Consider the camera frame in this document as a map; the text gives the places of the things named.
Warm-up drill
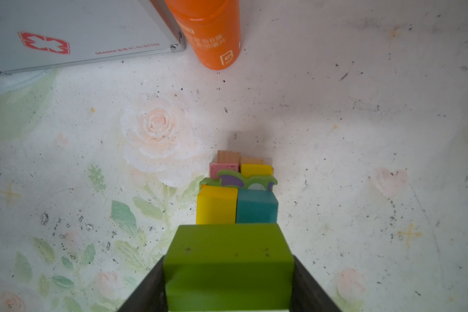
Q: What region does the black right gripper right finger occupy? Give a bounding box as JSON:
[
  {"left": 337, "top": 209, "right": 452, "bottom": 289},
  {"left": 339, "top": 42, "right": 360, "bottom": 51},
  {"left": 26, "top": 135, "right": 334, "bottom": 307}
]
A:
[{"left": 290, "top": 256, "right": 341, "bottom": 312}]

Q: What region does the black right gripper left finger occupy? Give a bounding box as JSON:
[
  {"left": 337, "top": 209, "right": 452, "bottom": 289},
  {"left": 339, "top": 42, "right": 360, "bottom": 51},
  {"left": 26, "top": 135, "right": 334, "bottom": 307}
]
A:
[{"left": 117, "top": 256, "right": 168, "bottom": 312}]

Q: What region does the green cube block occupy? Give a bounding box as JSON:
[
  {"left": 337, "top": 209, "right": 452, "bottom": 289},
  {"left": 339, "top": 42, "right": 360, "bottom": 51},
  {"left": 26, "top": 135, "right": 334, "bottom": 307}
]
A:
[{"left": 163, "top": 224, "right": 295, "bottom": 311}]

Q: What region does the teal cube block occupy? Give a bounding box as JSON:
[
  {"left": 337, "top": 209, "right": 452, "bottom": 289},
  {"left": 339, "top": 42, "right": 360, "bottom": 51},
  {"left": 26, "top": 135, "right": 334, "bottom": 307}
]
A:
[{"left": 236, "top": 188, "right": 279, "bottom": 224}]

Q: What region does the yellow cube block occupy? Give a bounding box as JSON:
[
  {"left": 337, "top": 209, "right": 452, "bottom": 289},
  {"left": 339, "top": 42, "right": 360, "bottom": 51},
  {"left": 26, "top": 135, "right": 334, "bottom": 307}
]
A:
[{"left": 196, "top": 185, "right": 239, "bottom": 225}]

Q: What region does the yellow rectangular block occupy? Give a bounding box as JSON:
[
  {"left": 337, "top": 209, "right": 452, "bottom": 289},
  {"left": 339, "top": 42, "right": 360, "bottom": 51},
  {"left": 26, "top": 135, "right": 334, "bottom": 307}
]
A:
[{"left": 240, "top": 164, "right": 273, "bottom": 178}]

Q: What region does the pink rectangular block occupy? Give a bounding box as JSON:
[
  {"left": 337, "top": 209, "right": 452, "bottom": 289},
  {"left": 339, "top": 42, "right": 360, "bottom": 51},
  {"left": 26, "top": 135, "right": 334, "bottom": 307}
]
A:
[{"left": 209, "top": 162, "right": 241, "bottom": 180}]

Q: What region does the natural wood block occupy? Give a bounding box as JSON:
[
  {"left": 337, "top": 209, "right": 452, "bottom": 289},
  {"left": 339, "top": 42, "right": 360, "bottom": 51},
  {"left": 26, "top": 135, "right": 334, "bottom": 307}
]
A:
[
  {"left": 217, "top": 150, "right": 241, "bottom": 164},
  {"left": 240, "top": 157, "right": 265, "bottom": 165}
]

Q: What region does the orange cylinder bottle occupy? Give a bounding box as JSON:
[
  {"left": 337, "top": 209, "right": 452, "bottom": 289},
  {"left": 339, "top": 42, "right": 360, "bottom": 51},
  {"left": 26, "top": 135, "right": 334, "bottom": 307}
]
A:
[{"left": 166, "top": 0, "right": 241, "bottom": 70}]

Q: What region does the silver aluminium case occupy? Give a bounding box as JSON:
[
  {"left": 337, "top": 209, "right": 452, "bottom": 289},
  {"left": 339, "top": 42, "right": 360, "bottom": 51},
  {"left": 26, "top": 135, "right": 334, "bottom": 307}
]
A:
[{"left": 0, "top": 1, "right": 185, "bottom": 75}]

